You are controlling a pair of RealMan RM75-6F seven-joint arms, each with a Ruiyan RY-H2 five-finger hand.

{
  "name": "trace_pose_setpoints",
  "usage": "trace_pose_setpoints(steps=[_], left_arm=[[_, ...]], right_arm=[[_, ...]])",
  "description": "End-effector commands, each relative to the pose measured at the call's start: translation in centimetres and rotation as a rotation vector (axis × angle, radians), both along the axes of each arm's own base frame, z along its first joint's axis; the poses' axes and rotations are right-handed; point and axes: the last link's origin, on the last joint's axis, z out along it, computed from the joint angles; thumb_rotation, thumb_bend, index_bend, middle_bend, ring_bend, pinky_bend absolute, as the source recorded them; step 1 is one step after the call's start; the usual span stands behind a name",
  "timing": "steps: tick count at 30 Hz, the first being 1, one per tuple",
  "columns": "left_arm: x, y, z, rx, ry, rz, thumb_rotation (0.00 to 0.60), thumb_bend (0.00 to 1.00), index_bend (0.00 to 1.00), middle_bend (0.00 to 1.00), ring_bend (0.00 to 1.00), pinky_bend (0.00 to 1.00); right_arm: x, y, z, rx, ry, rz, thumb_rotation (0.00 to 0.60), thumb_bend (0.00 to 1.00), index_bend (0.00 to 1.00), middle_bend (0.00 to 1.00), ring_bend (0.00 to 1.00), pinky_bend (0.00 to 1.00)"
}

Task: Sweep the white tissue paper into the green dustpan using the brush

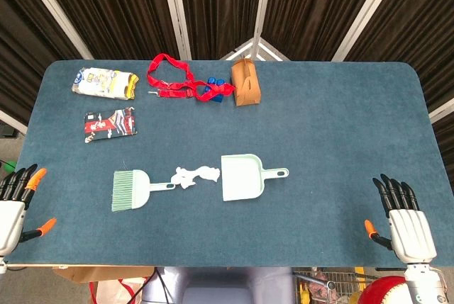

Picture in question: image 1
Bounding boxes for white divider foot frame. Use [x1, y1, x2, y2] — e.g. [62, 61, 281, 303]
[219, 38, 284, 62]

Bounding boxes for dark patterned snack packet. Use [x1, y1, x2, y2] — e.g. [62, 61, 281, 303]
[83, 106, 138, 144]

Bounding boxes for brown paper gable box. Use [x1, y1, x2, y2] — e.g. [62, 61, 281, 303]
[231, 56, 262, 107]

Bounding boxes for cardboard box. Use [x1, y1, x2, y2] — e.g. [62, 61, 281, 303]
[52, 265, 155, 283]

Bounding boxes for red webbing strap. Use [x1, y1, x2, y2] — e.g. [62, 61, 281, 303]
[146, 53, 237, 103]

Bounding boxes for mint green dustpan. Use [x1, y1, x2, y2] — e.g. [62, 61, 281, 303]
[220, 154, 290, 202]

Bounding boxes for white tissue paper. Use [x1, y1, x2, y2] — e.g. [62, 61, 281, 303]
[170, 164, 221, 191]

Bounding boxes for grey robot torso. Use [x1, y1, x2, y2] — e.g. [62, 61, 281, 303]
[141, 266, 295, 304]

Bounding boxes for metal wire cart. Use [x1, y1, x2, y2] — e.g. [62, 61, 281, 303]
[292, 266, 377, 304]

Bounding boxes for mint green hand broom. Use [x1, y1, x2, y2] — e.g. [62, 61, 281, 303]
[110, 169, 177, 213]

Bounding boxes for blue plastic block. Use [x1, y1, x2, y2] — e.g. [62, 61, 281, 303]
[204, 76, 228, 103]

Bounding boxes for red and white ball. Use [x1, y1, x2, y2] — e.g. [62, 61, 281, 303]
[358, 275, 412, 304]

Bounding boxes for left five-finger robot hand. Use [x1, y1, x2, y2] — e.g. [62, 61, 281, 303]
[0, 164, 57, 259]

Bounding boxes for white snack package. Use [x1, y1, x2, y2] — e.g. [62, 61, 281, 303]
[72, 66, 140, 101]

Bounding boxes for right five-finger robot hand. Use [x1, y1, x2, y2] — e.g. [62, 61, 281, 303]
[364, 173, 438, 266]

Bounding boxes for white divider frame post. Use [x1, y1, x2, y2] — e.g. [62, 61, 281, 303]
[333, 0, 405, 62]
[159, 0, 192, 61]
[21, 0, 94, 60]
[251, 0, 276, 60]

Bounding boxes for red and white bag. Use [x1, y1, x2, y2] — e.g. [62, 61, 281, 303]
[88, 277, 148, 304]

